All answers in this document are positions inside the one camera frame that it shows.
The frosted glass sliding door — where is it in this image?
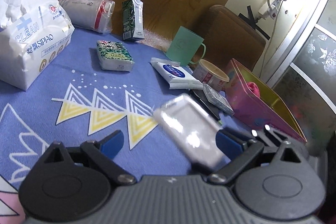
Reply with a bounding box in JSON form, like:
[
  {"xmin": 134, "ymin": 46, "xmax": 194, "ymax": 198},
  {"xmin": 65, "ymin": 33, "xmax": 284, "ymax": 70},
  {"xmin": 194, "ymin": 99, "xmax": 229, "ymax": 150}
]
[{"xmin": 262, "ymin": 0, "xmax": 335, "ymax": 154}]

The white charging cable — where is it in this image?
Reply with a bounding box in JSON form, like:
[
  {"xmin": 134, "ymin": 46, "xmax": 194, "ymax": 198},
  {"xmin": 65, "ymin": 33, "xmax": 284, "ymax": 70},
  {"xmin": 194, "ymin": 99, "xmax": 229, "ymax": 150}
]
[{"xmin": 258, "ymin": 0, "xmax": 283, "ymax": 80}]

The white power strip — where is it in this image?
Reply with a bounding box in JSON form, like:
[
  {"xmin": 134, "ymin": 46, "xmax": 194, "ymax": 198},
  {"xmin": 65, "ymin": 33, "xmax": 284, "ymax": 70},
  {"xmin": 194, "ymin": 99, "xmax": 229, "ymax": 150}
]
[{"xmin": 258, "ymin": 0, "xmax": 286, "ymax": 19}]

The green patterned tissue pack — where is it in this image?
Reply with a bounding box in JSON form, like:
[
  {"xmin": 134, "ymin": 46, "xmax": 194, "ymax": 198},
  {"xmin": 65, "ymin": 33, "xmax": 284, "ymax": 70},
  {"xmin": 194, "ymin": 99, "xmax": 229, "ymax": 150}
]
[{"xmin": 96, "ymin": 40, "xmax": 135, "ymax": 72}]

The blue white wet wipes pack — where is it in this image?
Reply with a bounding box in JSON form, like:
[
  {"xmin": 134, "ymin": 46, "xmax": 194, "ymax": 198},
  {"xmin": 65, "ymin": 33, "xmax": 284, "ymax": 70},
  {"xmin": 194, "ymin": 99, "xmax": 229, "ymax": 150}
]
[{"xmin": 150, "ymin": 57, "xmax": 203, "ymax": 90}]

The brown chair backrest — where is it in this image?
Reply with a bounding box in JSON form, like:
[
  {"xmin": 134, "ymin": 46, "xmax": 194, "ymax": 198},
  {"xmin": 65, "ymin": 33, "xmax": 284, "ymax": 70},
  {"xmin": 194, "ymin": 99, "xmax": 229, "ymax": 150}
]
[{"xmin": 191, "ymin": 5, "xmax": 266, "ymax": 71}]

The pink gold metal tin box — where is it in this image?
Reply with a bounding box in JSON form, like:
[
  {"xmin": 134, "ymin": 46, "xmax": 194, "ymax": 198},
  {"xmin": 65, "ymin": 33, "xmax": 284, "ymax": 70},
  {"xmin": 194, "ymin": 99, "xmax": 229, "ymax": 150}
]
[{"xmin": 225, "ymin": 59, "xmax": 307, "ymax": 143}]

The green white drink carton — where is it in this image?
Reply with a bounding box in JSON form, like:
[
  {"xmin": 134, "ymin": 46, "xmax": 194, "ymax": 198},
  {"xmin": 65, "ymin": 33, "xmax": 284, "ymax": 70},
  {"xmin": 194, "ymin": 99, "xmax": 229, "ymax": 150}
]
[{"xmin": 122, "ymin": 0, "xmax": 145, "ymax": 41}]

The blue patterned tablecloth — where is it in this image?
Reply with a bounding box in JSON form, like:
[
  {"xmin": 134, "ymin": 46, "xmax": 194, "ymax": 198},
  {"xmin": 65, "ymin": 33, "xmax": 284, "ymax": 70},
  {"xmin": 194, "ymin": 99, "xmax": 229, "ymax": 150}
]
[{"xmin": 0, "ymin": 27, "xmax": 237, "ymax": 224}]

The plastic wrapped white cup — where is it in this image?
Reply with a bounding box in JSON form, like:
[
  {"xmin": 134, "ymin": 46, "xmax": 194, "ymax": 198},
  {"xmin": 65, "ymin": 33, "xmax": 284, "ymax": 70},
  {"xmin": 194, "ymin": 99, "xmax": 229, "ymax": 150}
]
[{"xmin": 58, "ymin": 0, "xmax": 115, "ymax": 34}]

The pink knitted soft ball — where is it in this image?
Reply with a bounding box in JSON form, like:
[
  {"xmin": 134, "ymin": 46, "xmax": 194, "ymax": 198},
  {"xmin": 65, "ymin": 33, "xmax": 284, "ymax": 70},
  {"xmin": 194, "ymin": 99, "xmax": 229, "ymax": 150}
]
[{"xmin": 247, "ymin": 82, "xmax": 260, "ymax": 98}]

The green plastic mug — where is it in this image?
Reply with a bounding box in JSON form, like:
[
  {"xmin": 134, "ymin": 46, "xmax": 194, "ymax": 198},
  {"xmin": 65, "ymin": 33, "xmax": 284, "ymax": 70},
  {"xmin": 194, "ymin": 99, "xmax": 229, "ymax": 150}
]
[{"xmin": 166, "ymin": 26, "xmax": 207, "ymax": 66}]

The black flat wallet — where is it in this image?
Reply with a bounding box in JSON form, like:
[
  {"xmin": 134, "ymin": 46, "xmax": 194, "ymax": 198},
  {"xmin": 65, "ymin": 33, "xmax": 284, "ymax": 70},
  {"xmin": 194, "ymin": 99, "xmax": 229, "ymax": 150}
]
[{"xmin": 189, "ymin": 89, "xmax": 221, "ymax": 121}]

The round paper lid cup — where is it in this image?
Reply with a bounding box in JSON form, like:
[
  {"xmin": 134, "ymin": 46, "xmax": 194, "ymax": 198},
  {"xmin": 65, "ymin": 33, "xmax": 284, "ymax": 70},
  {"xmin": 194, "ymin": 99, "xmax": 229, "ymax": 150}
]
[{"xmin": 192, "ymin": 59, "xmax": 230, "ymax": 92}]

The white sipiao tissue pack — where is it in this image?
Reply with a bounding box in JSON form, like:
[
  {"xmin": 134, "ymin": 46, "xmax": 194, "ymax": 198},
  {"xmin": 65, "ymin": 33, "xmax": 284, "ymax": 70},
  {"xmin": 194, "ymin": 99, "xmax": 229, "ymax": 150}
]
[{"xmin": 1, "ymin": 0, "xmax": 75, "ymax": 90}]

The small transparent card box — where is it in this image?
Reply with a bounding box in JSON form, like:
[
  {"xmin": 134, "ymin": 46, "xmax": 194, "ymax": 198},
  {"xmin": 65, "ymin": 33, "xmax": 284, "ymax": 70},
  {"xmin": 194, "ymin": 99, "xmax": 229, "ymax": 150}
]
[{"xmin": 203, "ymin": 83, "xmax": 234, "ymax": 116}]

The clear plastic card case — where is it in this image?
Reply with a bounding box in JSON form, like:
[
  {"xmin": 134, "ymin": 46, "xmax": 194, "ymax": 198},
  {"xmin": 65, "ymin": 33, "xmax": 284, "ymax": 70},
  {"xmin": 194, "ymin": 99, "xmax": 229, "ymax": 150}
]
[{"xmin": 153, "ymin": 93, "xmax": 224, "ymax": 169}]

